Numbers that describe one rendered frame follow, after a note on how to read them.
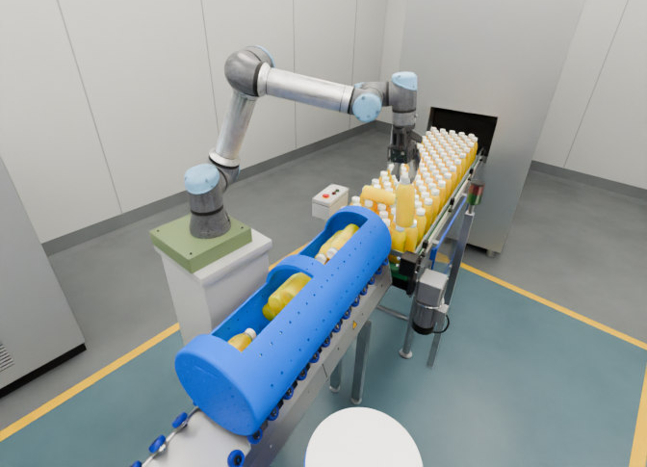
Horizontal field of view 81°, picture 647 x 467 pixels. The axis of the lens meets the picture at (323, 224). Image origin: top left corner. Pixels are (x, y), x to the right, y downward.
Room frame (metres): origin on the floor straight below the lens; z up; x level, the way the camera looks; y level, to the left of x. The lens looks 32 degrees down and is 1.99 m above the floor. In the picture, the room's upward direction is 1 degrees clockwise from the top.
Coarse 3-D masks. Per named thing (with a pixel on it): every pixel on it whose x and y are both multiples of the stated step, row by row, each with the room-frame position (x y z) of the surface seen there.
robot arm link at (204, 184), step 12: (192, 168) 1.22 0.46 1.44; (204, 168) 1.22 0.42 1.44; (216, 168) 1.26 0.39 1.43; (192, 180) 1.15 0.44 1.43; (204, 180) 1.15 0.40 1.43; (216, 180) 1.18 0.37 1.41; (192, 192) 1.14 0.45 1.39; (204, 192) 1.14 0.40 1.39; (216, 192) 1.17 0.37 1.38; (192, 204) 1.15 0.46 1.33; (204, 204) 1.14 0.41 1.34; (216, 204) 1.16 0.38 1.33
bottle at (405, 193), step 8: (400, 184) 1.22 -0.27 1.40; (408, 184) 1.20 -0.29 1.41; (400, 192) 1.20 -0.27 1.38; (408, 192) 1.19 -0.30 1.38; (400, 200) 1.19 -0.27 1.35; (408, 200) 1.18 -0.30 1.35; (400, 208) 1.19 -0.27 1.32; (408, 208) 1.18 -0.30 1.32; (400, 216) 1.19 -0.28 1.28; (408, 216) 1.18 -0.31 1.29; (400, 224) 1.19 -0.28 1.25; (408, 224) 1.18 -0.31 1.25
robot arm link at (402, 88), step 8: (400, 72) 1.23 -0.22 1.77; (408, 72) 1.22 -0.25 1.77; (392, 80) 1.20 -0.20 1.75; (400, 80) 1.18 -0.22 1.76; (408, 80) 1.18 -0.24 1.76; (416, 80) 1.20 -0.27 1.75; (392, 88) 1.19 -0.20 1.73; (400, 88) 1.18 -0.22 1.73; (408, 88) 1.17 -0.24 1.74; (416, 88) 1.19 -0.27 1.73; (392, 96) 1.18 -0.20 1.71; (400, 96) 1.18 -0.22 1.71; (408, 96) 1.17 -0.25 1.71; (416, 96) 1.20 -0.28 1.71; (392, 104) 1.19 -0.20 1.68; (400, 104) 1.18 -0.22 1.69; (408, 104) 1.17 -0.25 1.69; (416, 104) 1.20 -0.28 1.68; (400, 112) 1.18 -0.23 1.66; (408, 112) 1.17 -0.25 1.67
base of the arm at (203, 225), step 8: (192, 216) 1.16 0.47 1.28; (200, 216) 1.14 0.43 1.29; (208, 216) 1.14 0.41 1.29; (216, 216) 1.15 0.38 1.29; (224, 216) 1.18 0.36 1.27; (192, 224) 1.15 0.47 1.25; (200, 224) 1.13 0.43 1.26; (208, 224) 1.14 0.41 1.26; (216, 224) 1.14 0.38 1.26; (224, 224) 1.16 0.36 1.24; (192, 232) 1.14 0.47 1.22; (200, 232) 1.12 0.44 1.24; (208, 232) 1.12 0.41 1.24; (216, 232) 1.13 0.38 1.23; (224, 232) 1.15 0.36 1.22
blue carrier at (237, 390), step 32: (384, 224) 1.28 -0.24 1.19; (288, 256) 1.03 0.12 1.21; (352, 256) 1.05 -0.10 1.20; (384, 256) 1.21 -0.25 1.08; (320, 288) 0.88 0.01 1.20; (352, 288) 0.97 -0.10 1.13; (224, 320) 0.83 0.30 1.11; (256, 320) 0.92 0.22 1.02; (288, 320) 0.74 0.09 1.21; (320, 320) 0.80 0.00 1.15; (192, 352) 0.61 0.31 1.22; (224, 352) 0.61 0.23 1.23; (256, 352) 0.63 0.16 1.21; (288, 352) 0.67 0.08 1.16; (192, 384) 0.63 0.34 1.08; (224, 384) 0.56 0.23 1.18; (256, 384) 0.57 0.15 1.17; (288, 384) 0.63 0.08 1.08; (224, 416) 0.57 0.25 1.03; (256, 416) 0.52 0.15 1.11
